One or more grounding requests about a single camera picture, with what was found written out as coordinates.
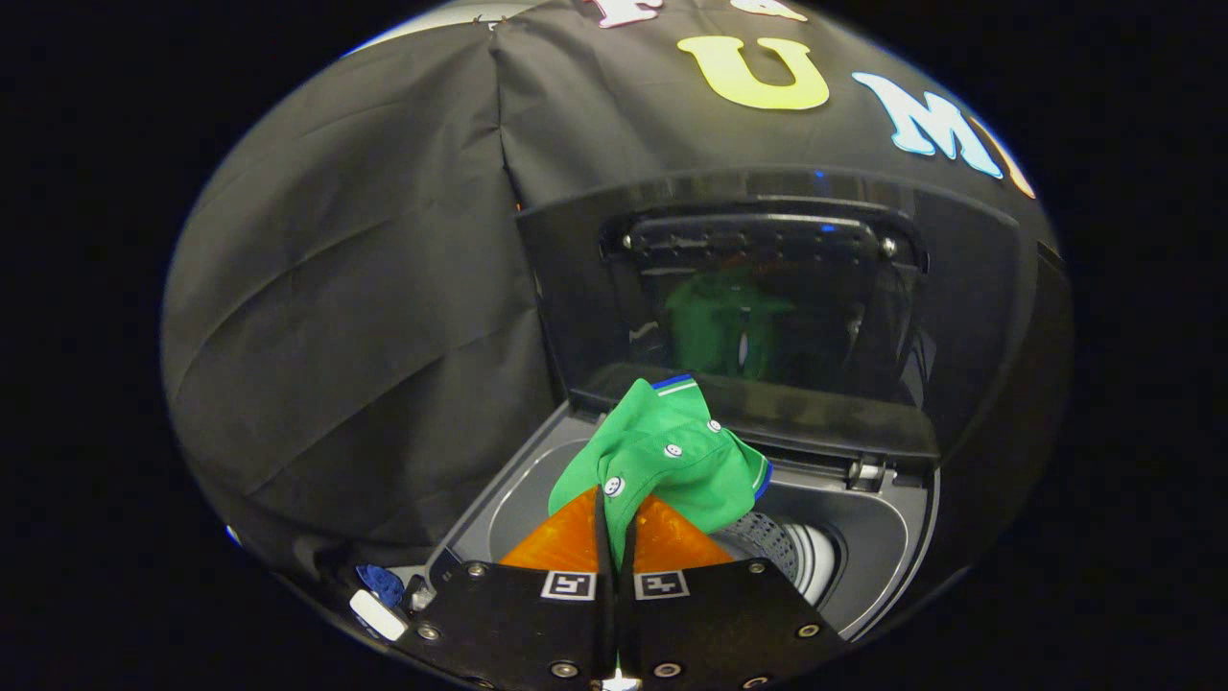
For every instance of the green polo shirt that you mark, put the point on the green polo shirt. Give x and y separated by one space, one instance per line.
672 461

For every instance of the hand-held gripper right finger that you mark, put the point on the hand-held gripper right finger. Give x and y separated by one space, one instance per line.
720 624

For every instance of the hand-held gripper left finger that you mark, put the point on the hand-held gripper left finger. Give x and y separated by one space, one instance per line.
518 624

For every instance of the small blue object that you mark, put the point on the small blue object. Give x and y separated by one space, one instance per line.
381 582

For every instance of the small white object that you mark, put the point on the small white object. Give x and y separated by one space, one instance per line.
377 615

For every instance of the dark washing machine lid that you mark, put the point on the dark washing machine lid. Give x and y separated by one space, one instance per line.
576 307

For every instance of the black backdrop cloth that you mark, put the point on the black backdrop cloth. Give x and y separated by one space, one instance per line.
365 288

